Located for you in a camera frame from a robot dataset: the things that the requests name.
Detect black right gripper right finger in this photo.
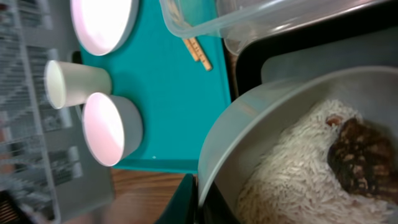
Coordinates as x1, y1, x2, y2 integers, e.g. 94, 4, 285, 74
198, 183, 239, 224

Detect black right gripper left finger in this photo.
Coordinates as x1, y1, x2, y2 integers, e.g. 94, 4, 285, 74
155, 174, 196, 224

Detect small white bowl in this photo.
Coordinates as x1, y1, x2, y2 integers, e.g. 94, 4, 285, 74
82, 92, 144, 167

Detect grey bowl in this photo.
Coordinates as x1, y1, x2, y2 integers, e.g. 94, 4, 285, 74
198, 66, 397, 223

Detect white paper cup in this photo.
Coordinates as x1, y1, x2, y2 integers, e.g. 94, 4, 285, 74
44, 60, 112, 110

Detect grey dishwasher rack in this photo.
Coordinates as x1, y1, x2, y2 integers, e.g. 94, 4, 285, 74
1, 0, 114, 223

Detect white rice grains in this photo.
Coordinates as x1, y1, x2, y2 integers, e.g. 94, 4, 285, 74
236, 100, 394, 224

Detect teal plastic tray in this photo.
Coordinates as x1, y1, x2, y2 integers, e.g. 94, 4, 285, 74
81, 1, 231, 173

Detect wooden chopstick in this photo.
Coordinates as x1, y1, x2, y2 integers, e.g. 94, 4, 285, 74
189, 37, 213, 71
182, 39, 200, 62

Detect brown food lump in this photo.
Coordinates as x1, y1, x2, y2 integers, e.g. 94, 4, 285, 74
327, 118, 397, 204

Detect clear plastic bin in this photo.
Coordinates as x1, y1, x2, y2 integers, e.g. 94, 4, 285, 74
160, 0, 384, 55

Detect large white plate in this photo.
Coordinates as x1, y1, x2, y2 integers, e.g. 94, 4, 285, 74
70, 0, 139, 56

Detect black tray bin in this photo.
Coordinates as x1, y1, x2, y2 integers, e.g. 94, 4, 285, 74
235, 1, 397, 95

